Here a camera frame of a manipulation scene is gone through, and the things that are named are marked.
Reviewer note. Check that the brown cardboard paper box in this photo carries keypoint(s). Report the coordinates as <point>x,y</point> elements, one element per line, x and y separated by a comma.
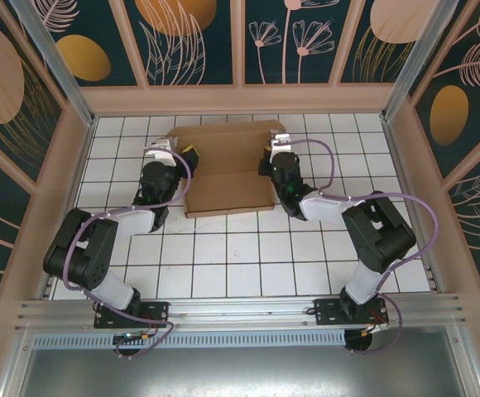
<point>227,194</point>

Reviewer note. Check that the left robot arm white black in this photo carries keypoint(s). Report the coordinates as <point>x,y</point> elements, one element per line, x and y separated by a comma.
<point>111,289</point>

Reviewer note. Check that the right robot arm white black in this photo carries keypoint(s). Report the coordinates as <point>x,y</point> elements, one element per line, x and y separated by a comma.
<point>364,285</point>

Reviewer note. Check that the small green circuit board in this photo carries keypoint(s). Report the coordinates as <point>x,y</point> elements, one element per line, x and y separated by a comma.
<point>131,336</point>

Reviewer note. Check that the grey sheet metal panel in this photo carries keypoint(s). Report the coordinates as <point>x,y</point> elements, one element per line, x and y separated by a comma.
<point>240,372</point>

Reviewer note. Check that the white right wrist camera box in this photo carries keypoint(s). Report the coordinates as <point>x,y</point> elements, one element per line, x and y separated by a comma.
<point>281,138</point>

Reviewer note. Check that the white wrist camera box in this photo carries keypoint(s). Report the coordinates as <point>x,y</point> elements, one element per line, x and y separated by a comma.
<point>281,138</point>
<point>163,155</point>

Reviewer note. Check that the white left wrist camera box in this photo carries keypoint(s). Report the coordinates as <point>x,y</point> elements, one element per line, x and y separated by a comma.
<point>163,155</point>

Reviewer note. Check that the thin aluminium side rail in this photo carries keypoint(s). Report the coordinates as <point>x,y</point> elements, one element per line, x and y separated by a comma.
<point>397,165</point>
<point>81,161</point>

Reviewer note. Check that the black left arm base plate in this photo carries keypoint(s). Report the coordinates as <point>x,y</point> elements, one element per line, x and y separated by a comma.
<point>157,310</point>

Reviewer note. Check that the aluminium frame rail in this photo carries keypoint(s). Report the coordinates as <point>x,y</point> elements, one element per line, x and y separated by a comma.
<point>244,308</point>

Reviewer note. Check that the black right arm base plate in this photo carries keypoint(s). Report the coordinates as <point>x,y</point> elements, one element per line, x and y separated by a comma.
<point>327,310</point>

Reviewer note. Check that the aluminium corner post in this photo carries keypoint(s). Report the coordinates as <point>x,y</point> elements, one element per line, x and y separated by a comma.
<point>417,58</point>
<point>59,66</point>

